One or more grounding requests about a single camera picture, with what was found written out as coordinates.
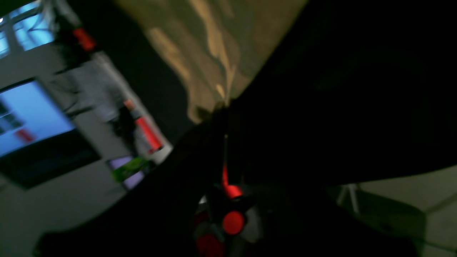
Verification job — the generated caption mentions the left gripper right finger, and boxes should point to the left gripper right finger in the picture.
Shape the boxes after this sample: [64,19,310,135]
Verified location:
[229,0,456,257]

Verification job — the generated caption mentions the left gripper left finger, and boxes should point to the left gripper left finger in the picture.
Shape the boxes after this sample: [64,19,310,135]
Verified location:
[33,107,227,257]

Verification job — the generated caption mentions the camouflage t-shirt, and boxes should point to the camouflage t-shirt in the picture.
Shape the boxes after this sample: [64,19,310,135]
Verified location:
[115,0,309,124]

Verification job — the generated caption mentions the orange clamp top left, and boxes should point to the orange clamp top left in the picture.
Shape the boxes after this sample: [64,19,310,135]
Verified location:
[124,99,163,155]

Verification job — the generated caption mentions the computer monitor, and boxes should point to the computer monitor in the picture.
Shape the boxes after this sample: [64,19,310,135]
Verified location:
[0,77,101,189]

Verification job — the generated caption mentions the black table cloth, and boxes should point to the black table cloth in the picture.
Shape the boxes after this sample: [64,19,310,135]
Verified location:
[67,0,193,145]

